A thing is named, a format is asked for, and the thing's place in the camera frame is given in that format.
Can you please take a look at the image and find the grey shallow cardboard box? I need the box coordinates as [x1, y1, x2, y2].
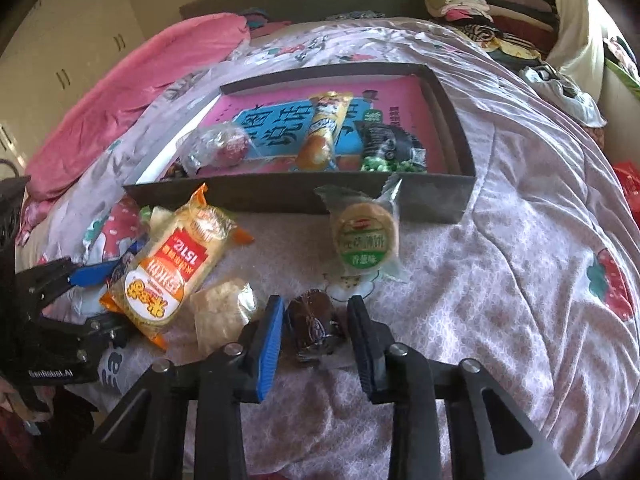
[122, 62, 477, 225]

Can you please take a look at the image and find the red plastic bag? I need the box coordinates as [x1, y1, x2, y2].
[612, 160, 640, 222]

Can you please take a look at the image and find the pink quilt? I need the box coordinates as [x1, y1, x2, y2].
[24, 12, 251, 202]

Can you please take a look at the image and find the cream wardrobe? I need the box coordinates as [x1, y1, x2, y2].
[0, 0, 146, 172]

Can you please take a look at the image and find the green peas packet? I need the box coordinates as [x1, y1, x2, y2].
[359, 122, 429, 174]

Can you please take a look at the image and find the clear packet with red snack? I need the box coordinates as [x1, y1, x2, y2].
[179, 124, 252, 172]

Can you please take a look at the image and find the pink book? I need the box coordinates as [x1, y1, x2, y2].
[164, 76, 449, 177]

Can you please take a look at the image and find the strawberry printed blanket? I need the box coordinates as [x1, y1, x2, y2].
[14, 17, 640, 480]

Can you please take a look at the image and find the dark chocolate cake packet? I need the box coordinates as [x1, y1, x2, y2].
[284, 289, 347, 364]

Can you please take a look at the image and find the yellow cone snack packet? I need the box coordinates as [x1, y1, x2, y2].
[294, 90, 355, 172]

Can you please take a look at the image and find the round biscuit packet green label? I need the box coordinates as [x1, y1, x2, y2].
[313, 172, 409, 284]

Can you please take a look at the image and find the clothes heap on windowsill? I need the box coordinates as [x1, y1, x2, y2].
[602, 35, 640, 97]

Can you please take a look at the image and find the cream curtain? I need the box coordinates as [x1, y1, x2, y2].
[547, 0, 607, 79]

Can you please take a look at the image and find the blue snack bar packet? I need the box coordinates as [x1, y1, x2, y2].
[112, 239, 146, 274]

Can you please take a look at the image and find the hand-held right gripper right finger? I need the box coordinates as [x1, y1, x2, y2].
[346, 294, 577, 480]

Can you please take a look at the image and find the pile of folded clothes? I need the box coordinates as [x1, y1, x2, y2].
[422, 0, 562, 67]

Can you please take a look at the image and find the orange rice cracker packet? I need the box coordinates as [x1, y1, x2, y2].
[99, 183, 254, 352]

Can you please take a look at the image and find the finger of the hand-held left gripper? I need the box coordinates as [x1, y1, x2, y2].
[16, 257, 129, 306]
[75, 312, 133, 357]

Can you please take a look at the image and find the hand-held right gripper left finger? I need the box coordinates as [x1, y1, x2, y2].
[70, 294, 286, 480]

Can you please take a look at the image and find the clear pale cracker packet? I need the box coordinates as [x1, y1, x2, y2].
[189, 279, 259, 357]

